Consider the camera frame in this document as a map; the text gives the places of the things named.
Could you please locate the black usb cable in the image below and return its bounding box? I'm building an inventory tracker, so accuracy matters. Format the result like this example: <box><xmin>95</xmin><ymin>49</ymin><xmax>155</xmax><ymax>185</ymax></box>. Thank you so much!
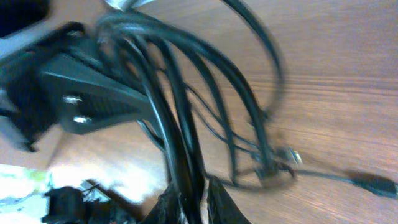
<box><xmin>183</xmin><ymin>83</ymin><xmax>398</xmax><ymax>200</ymax></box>
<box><xmin>102</xmin><ymin>0</ymin><xmax>287</xmax><ymax>187</ymax></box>
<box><xmin>96</xmin><ymin>9</ymin><xmax>209</xmax><ymax>224</ymax></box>

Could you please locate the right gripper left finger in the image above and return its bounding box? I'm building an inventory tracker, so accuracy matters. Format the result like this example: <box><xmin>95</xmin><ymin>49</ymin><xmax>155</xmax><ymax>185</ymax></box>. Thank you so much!
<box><xmin>141</xmin><ymin>183</ymin><xmax>186</xmax><ymax>224</ymax></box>

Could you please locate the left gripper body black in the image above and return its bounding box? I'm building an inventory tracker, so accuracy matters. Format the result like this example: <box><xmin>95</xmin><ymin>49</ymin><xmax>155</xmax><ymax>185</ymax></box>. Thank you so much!
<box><xmin>1</xmin><ymin>22</ymin><xmax>155</xmax><ymax>152</ymax></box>

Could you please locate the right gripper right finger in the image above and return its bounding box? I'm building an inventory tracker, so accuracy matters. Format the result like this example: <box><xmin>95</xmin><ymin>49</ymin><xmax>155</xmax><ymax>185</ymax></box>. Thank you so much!
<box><xmin>207</xmin><ymin>177</ymin><xmax>251</xmax><ymax>224</ymax></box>

